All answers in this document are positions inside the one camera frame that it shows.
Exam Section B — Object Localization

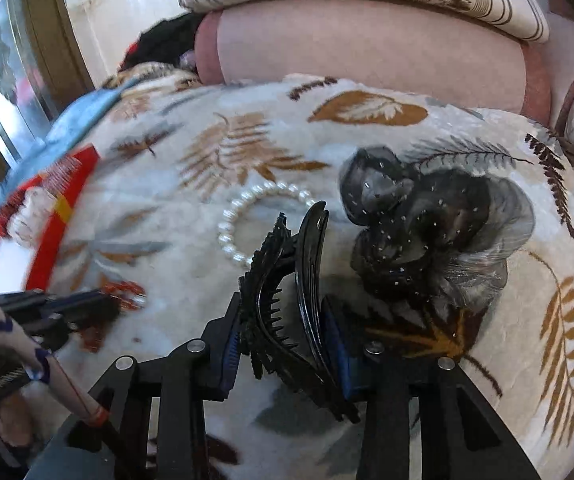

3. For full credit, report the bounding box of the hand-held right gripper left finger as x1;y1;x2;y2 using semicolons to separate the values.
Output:
24;292;244;480

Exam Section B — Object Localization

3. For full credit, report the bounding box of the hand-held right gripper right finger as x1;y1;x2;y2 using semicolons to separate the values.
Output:
319;297;542;480

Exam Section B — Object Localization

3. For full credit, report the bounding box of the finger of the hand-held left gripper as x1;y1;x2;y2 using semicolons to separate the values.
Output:
0;289;50;311
32;287;120;341

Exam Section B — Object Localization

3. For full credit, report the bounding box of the red patterned scrunchie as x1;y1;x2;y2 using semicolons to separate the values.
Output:
74;280;148;356

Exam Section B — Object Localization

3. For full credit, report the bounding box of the black hair claw clip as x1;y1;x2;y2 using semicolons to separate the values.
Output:
238;201;360;423

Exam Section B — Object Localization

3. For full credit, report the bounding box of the red tray with white base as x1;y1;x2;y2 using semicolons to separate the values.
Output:
0;145;100;293

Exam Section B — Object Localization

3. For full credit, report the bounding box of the white pearl bracelet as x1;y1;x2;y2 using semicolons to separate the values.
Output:
217;182;318;270

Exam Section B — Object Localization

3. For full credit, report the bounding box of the black tulle scrunchie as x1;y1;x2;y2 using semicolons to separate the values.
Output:
339;146;536;311

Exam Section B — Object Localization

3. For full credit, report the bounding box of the person's left hand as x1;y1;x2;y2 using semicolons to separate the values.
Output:
0;275;53;383

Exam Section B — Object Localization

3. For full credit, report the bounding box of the thin beige stick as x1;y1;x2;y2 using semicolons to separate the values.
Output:
47;360;135;466

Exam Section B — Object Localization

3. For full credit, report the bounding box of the white scrunchie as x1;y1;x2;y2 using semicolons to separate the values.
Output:
7;187;58;248

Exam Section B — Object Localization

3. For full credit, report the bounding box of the leaf print fleece blanket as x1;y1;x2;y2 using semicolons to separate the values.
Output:
0;62;574;480

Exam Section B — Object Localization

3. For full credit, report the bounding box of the light blue cloth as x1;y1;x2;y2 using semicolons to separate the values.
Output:
0;91;123;231

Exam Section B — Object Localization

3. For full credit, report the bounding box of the window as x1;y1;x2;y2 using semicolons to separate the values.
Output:
0;0;55;161

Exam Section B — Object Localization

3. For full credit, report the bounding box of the pile of black clothes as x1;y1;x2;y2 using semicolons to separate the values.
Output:
120;12;205;71

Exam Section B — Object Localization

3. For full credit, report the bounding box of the pink quilted pillow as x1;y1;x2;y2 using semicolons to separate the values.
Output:
194;0;552;126

